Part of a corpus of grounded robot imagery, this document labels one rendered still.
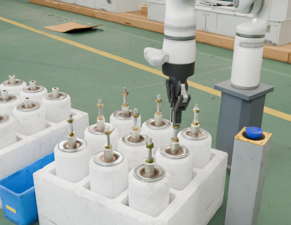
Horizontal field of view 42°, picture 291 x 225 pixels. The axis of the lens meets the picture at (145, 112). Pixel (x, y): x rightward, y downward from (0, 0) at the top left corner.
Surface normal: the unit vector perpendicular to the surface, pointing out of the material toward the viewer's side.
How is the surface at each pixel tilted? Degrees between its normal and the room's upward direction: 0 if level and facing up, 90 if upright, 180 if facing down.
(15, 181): 88
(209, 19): 90
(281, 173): 0
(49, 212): 90
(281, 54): 90
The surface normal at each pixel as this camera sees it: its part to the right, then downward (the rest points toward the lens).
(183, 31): 0.10, 0.40
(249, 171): -0.54, 0.33
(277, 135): 0.01, -0.92
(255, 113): 0.65, 0.31
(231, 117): -0.76, 0.26
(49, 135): 0.82, 0.24
